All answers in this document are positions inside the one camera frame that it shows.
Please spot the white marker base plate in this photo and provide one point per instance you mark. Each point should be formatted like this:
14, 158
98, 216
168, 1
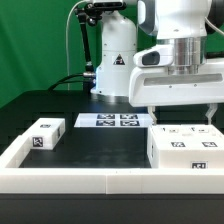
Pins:
113, 120

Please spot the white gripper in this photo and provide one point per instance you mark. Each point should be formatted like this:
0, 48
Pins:
154, 86

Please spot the white cabinet top block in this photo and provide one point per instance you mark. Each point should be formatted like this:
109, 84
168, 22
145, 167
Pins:
45, 133

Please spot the white cabinet door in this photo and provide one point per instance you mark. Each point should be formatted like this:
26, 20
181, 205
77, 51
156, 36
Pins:
207, 137
169, 137

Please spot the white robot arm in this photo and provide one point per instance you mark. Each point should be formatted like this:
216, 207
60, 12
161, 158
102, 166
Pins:
184, 24

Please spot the white cabinet body box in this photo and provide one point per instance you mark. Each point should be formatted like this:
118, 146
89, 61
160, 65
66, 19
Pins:
190, 157

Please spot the white U-shaped fence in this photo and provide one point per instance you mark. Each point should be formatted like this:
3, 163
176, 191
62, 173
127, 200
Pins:
16, 179

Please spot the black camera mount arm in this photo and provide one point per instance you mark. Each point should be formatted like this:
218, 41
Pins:
89, 15

